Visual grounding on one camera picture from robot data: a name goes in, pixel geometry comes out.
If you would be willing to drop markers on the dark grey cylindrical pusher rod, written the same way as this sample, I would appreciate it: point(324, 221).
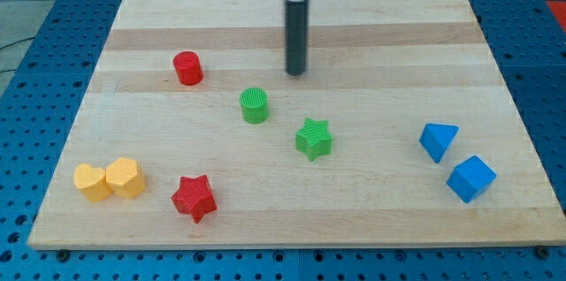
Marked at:
point(296, 36)

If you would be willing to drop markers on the green star block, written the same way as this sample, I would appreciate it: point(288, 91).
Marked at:
point(314, 139)

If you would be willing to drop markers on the red star block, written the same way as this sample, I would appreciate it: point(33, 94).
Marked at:
point(194, 197)

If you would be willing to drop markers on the green cylinder block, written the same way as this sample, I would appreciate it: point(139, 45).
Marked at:
point(254, 105)

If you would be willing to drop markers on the red cylinder block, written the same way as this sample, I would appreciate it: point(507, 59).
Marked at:
point(188, 68)

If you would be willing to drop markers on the wooden board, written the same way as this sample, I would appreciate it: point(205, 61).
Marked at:
point(379, 71)

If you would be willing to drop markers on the blue triangle block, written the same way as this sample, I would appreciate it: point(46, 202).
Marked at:
point(436, 139)

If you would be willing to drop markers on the yellow hexagon block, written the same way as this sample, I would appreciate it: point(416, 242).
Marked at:
point(125, 177)

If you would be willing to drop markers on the blue cube block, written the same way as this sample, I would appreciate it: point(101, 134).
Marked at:
point(470, 178)

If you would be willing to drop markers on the yellow heart block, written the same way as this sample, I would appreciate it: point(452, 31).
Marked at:
point(91, 182)

